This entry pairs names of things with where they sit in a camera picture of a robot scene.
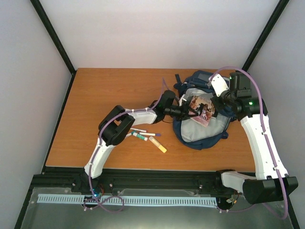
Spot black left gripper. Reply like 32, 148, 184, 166
165, 103, 199, 122

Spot pink illustrated paperback book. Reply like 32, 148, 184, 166
189, 96, 215, 127

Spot navy blue student backpack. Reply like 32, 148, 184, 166
173, 70, 236, 150

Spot green white glue stick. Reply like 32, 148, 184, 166
132, 132, 148, 141

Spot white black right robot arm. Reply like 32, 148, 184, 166
208, 72, 298, 204

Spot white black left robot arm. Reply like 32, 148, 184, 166
82, 90, 192, 192

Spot yellow highlighter pen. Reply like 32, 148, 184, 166
149, 136, 167, 153

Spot red capped white marker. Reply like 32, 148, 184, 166
130, 128, 147, 133

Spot purple capped white marker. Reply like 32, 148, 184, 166
139, 132, 161, 136

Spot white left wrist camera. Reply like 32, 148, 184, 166
178, 94, 188, 106

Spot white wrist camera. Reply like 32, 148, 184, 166
207, 73, 229, 97
178, 94, 188, 106

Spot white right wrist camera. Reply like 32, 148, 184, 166
207, 73, 229, 97

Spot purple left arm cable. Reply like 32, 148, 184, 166
88, 77, 167, 212

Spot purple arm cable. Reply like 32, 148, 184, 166
88, 77, 167, 212
207, 66, 289, 219

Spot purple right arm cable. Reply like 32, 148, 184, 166
207, 66, 289, 219

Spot light blue slotted cable duct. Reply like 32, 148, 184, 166
37, 194, 217, 208

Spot black right frame post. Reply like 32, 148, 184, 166
242, 0, 290, 72

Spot black frame post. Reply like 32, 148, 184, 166
242, 0, 290, 72
30, 0, 77, 74

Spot black aluminium frame rail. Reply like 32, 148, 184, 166
30, 167, 228, 195

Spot black left frame post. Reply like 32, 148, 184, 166
30, 0, 77, 74

